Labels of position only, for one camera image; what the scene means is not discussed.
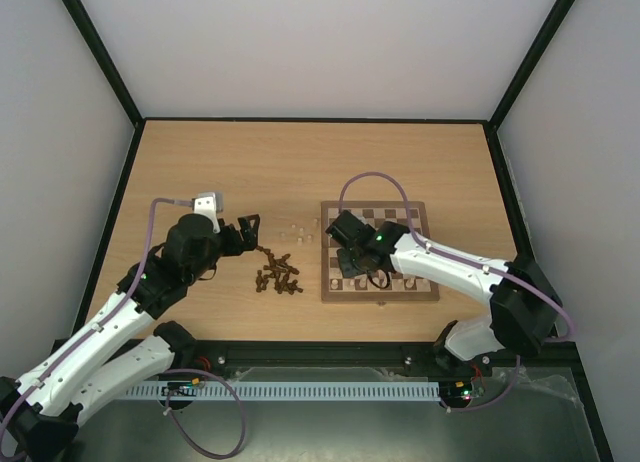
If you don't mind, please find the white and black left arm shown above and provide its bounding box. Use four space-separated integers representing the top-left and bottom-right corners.
1 213 260 461

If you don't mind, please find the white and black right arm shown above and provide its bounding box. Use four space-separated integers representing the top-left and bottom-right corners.
325 210 566 374

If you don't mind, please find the pile of dark chess pieces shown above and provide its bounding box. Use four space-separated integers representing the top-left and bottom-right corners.
255 245 304 295

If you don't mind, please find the wooden chessboard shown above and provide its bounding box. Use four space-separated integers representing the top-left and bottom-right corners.
321 200 440 305

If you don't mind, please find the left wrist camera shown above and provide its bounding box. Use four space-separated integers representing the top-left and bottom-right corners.
193 192 223 233

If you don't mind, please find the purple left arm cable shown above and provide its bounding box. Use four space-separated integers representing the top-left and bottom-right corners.
0 197 199 462

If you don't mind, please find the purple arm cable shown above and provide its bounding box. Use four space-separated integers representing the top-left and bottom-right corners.
0 197 199 462
338 171 576 341

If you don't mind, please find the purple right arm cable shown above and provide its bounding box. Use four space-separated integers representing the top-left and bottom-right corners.
338 171 576 341

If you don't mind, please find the black enclosure frame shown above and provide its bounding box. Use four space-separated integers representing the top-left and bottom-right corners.
61 0 613 461

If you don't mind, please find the light blue cable duct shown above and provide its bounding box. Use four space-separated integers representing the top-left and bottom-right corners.
120 381 440 402

